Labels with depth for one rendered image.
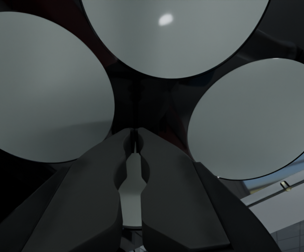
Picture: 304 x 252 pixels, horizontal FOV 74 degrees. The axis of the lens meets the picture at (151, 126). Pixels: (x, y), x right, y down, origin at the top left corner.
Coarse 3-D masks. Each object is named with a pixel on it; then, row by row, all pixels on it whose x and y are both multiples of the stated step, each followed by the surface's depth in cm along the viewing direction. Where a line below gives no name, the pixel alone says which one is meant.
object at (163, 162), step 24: (144, 144) 11; (168, 144) 11; (144, 168) 10; (168, 168) 9; (192, 168) 9; (144, 192) 8; (168, 192) 8; (192, 192) 8; (144, 216) 7; (168, 216) 7; (192, 216) 7; (216, 216) 7; (144, 240) 7; (168, 240) 6; (192, 240) 6; (216, 240) 6
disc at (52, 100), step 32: (0, 32) 11; (32, 32) 11; (64, 32) 11; (0, 64) 12; (32, 64) 12; (64, 64) 12; (96, 64) 12; (0, 96) 13; (32, 96) 13; (64, 96) 13; (96, 96) 13; (0, 128) 14; (32, 128) 14; (64, 128) 14; (96, 128) 14; (64, 160) 15
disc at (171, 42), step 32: (96, 0) 10; (128, 0) 10; (160, 0) 11; (192, 0) 11; (224, 0) 11; (256, 0) 11; (96, 32) 11; (128, 32) 11; (160, 32) 11; (192, 32) 11; (224, 32) 11; (128, 64) 12; (160, 64) 12; (192, 64) 12
